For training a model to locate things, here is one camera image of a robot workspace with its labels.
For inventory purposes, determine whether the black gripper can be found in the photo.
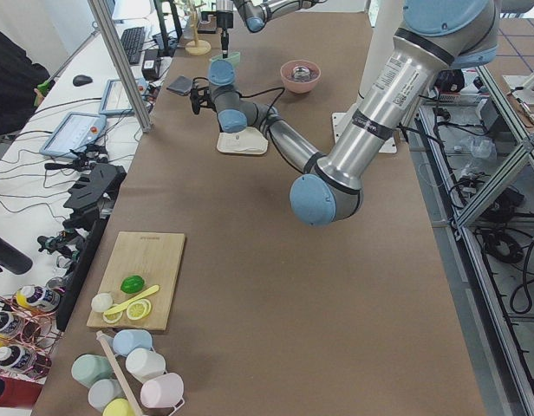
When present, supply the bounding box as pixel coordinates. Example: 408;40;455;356
190;86;211;115
217;11;232;59

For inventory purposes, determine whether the green bowl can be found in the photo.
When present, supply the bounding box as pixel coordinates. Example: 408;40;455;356
210;51;241;68

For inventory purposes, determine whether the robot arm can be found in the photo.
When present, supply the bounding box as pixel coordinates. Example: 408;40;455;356
190;1;502;225
215;0;322;59

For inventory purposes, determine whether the grey folded cloth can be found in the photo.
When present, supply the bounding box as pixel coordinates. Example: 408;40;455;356
166;75;199;96

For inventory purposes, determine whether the wooden stand with round base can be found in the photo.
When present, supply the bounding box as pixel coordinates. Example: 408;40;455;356
175;0;212;55

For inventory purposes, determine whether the black power adapter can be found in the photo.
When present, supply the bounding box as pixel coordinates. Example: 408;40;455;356
141;49;161;81

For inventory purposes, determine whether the cream rabbit tray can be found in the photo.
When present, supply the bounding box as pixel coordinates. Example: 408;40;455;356
217;127;269;155

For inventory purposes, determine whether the metal ice scoop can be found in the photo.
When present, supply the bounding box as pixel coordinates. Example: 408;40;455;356
290;65;316;82

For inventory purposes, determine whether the far teach pendant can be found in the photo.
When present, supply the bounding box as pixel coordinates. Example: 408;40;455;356
99;79;134;116

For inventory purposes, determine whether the teach pendant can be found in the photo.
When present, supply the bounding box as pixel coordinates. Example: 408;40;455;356
39;112;107;159
99;79;134;116

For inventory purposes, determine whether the black keyboard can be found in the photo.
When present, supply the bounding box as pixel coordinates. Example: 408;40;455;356
120;27;146;65

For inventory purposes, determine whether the black computer mouse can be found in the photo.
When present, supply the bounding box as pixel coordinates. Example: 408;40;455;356
72;75;93;87

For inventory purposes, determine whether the near teach pendant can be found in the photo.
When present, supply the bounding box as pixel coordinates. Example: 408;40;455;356
39;112;107;159

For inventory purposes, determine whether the black tool holder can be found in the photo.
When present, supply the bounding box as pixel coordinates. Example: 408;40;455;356
55;163;127;332

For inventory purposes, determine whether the bamboo cutting board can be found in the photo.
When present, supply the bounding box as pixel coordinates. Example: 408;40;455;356
87;231;186;332

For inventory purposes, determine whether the seated person in black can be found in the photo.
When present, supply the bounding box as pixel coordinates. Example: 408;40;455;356
0;31;49;136

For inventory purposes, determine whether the yellow plastic knife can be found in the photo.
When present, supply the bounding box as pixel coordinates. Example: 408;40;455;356
104;284;160;315

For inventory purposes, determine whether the green lime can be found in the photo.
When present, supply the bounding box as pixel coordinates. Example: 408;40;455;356
120;275;145;294

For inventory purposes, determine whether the lemon slice underneath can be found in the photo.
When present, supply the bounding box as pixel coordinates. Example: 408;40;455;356
141;298;153;317

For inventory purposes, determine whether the lemon slice top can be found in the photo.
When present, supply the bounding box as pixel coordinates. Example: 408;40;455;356
126;299;144;321

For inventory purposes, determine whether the white garlic bulb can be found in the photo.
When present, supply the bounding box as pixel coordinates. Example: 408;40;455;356
91;292;114;313

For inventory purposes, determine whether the lemon slice at edge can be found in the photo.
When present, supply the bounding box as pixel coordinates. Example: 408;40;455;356
102;311;123;325

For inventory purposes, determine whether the black bottle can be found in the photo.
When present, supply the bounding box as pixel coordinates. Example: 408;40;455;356
0;238;33;275

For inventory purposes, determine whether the light blue cup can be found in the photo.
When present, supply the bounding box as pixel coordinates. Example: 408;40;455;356
113;329;153;356

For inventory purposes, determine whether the yellow sauce bottle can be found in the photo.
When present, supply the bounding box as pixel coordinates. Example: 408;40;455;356
16;285;61;313

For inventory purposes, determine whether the white cup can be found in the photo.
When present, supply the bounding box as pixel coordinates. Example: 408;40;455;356
125;348;166;383

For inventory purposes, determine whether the sage green cup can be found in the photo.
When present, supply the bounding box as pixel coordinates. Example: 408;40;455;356
71;354;114;388

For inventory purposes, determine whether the lavender plastic cup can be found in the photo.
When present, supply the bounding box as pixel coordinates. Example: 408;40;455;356
140;373;185;409

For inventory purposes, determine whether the grey cup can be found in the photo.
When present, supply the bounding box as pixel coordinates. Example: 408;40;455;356
88;379;125;413

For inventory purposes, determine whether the yellow cup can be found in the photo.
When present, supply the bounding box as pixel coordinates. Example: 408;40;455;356
102;398;135;416

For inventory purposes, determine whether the red object at corner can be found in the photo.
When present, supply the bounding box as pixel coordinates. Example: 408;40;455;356
0;376;43;409

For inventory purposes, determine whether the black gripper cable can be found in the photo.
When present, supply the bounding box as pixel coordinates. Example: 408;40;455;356
192;76;288;131

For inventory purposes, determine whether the aluminium frame post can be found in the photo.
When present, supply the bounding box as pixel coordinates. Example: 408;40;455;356
88;0;152;133

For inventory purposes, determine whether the aluminium side frame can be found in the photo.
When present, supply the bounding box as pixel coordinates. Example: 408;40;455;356
405;56;534;415

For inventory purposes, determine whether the copper wire basket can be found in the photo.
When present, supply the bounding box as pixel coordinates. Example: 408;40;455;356
0;296;62;382

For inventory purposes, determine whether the wooden rack handle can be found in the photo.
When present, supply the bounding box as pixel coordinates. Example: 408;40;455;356
95;331;144;416

